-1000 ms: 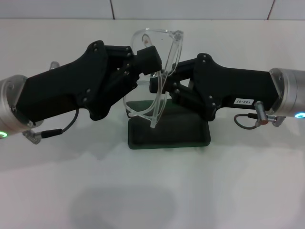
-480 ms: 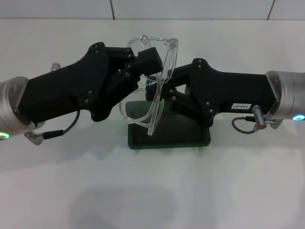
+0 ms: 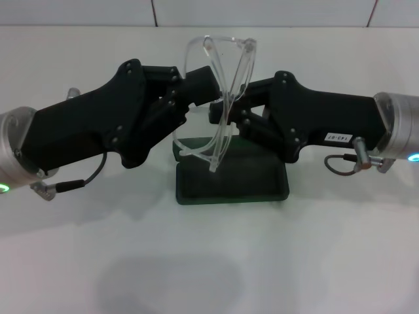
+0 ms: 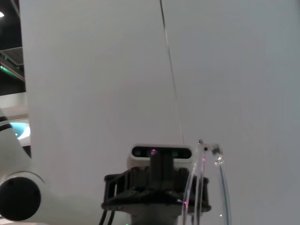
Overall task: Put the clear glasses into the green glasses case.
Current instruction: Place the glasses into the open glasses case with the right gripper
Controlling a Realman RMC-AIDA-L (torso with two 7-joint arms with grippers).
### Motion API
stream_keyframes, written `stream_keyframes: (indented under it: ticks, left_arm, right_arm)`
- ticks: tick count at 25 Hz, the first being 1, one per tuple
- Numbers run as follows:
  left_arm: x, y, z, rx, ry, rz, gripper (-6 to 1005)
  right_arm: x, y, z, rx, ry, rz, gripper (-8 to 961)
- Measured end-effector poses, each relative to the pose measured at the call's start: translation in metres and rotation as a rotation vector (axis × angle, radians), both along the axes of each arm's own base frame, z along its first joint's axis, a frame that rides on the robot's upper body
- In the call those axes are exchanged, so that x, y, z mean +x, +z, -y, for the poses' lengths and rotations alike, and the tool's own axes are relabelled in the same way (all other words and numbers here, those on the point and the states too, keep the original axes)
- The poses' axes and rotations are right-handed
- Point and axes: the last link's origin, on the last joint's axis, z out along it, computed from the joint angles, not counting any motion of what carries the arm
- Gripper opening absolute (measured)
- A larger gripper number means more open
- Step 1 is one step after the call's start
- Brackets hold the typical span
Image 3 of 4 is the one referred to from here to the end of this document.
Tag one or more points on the green glasses case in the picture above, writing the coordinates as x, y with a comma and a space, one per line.
255, 186

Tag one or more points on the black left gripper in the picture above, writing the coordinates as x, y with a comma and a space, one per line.
78, 127

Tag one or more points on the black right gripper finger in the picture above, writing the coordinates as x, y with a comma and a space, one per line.
203, 95
199, 78

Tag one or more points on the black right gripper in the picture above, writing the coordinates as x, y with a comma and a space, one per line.
327, 117

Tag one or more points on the clear plastic glasses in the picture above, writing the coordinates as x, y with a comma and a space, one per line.
214, 165

